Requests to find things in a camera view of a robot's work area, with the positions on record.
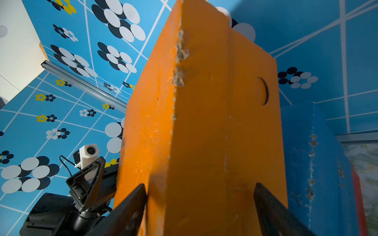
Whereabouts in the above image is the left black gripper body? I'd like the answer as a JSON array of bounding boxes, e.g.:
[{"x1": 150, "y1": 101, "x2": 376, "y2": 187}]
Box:
[{"x1": 78, "y1": 163, "x2": 119, "y2": 215}]

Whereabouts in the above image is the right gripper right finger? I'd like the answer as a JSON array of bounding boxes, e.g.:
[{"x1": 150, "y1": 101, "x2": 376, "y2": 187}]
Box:
[{"x1": 254, "y1": 183, "x2": 315, "y2": 236}]

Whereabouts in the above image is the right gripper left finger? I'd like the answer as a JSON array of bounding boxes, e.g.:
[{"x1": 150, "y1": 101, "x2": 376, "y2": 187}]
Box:
[{"x1": 86, "y1": 183, "x2": 147, "y2": 236}]

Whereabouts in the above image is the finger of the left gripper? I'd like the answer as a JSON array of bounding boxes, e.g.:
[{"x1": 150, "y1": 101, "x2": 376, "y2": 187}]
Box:
[{"x1": 66, "y1": 157, "x2": 105, "y2": 210}]

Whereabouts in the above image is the blue shoebox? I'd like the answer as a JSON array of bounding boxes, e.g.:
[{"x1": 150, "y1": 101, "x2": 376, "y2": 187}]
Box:
[{"x1": 281, "y1": 102, "x2": 359, "y2": 236}]

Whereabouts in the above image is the orange shoebox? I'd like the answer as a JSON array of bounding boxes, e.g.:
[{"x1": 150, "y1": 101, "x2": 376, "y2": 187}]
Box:
[{"x1": 115, "y1": 1, "x2": 288, "y2": 236}]

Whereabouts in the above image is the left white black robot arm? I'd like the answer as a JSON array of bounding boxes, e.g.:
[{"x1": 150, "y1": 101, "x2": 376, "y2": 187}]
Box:
[{"x1": 19, "y1": 157, "x2": 119, "y2": 236}]

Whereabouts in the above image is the red shoebox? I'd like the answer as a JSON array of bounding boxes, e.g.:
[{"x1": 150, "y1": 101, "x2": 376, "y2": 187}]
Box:
[{"x1": 351, "y1": 165, "x2": 368, "y2": 236}]

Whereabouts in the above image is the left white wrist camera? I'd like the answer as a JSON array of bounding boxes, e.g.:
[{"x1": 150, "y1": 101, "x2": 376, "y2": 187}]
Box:
[{"x1": 73, "y1": 144, "x2": 100, "y2": 170}]

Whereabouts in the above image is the left black camera cable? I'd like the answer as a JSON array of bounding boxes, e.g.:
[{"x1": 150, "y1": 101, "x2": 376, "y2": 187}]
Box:
[{"x1": 58, "y1": 154, "x2": 78, "y2": 178}]

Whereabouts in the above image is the left aluminium corner post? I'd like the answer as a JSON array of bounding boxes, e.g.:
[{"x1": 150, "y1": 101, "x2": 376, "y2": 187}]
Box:
[{"x1": 41, "y1": 61, "x2": 127, "y2": 113}]

